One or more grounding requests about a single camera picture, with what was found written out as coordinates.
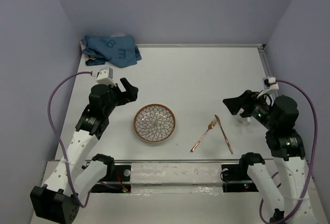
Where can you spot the floral ceramic plate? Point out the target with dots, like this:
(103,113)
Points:
(154,123)

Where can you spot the white ceramic mug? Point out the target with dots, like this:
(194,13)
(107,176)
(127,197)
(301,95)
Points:
(240,118)

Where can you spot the copper knife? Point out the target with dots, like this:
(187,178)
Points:
(224,135)

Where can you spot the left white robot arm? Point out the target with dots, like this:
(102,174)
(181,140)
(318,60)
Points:
(69,186)

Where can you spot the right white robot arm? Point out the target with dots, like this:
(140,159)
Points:
(290,202)

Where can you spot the white foam front strip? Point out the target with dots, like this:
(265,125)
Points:
(175,178)

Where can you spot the blue bear placemat cloth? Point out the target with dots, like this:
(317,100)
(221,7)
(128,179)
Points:
(118,51)

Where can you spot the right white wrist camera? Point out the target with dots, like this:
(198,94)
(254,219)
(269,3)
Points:
(270,86)

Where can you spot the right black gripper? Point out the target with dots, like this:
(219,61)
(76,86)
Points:
(245,100)

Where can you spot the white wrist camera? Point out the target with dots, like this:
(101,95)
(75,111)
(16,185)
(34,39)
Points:
(105,76)
(270,86)

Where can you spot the copper fork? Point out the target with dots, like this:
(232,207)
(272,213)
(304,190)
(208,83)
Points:
(210,126)

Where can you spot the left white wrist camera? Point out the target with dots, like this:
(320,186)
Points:
(105,76)

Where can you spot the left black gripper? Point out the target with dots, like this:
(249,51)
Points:
(128,96)

